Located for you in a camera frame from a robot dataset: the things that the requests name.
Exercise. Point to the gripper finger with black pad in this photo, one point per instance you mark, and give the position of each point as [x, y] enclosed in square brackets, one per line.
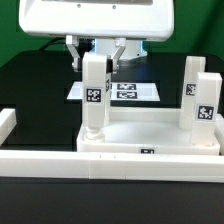
[112, 63]
[72, 43]

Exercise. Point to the white desk tabletop tray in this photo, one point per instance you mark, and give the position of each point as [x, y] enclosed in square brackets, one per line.
[145, 131]

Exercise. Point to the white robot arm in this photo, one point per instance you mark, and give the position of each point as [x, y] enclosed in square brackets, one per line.
[120, 20]

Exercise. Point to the fiducial marker sheet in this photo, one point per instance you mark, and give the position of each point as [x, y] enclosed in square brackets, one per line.
[122, 92]

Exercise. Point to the white U-shaped fence frame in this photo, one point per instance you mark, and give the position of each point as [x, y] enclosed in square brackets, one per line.
[51, 164]

